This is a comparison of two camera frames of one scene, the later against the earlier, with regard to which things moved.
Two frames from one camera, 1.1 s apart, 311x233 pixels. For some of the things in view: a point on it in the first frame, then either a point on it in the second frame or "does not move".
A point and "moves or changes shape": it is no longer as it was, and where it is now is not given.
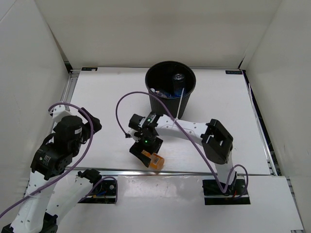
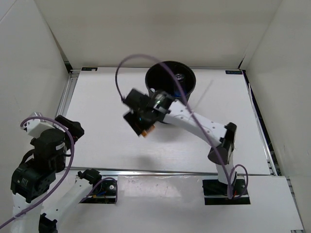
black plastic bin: x=173 y=82 does not move
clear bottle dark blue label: x=179 y=86 does not move
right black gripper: x=138 y=147 -> x=132 y=120
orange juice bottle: x=157 y=161 moves or changes shape
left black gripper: x=96 y=124 -> x=75 y=127
